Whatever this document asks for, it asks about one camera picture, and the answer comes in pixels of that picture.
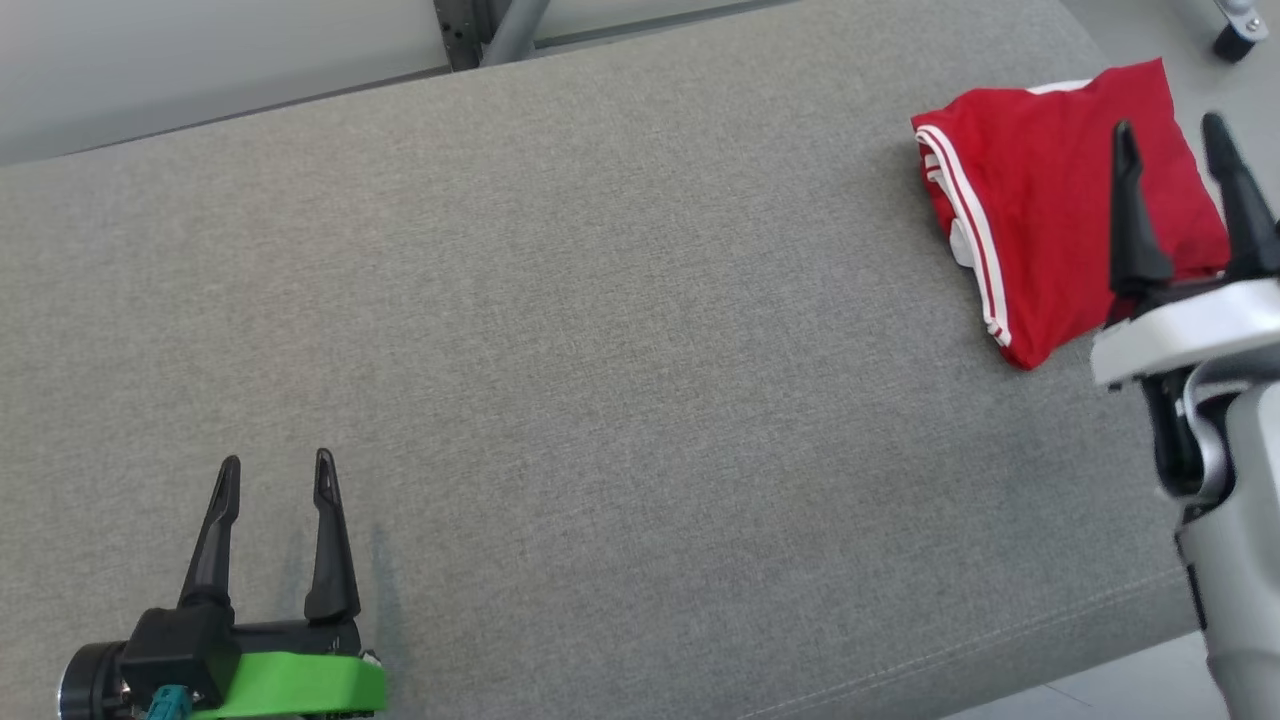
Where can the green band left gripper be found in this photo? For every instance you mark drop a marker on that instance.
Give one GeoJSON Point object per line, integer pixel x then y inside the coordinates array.
{"type": "Point", "coordinates": [290, 685]}

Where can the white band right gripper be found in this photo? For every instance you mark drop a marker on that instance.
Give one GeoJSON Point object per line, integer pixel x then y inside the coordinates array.
{"type": "Point", "coordinates": [1190, 330]}

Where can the red jersey with white sleeves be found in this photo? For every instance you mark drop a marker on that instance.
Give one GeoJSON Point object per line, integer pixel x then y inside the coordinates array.
{"type": "Point", "coordinates": [1050, 200]}

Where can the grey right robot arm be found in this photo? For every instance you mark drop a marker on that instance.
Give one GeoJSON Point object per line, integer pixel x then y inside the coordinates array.
{"type": "Point", "coordinates": [1245, 560]}

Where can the black caster wheel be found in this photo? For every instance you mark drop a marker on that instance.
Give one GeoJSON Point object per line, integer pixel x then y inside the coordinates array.
{"type": "Point", "coordinates": [1238, 38]}

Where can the grey fabric sofa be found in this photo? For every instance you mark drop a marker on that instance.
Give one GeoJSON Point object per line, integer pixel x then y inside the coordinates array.
{"type": "Point", "coordinates": [600, 350]}

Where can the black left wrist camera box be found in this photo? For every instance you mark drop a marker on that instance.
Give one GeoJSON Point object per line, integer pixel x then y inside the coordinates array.
{"type": "Point", "coordinates": [180, 650]}

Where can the grey metal frame post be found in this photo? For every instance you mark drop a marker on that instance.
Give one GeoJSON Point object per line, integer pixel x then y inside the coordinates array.
{"type": "Point", "coordinates": [490, 30]}

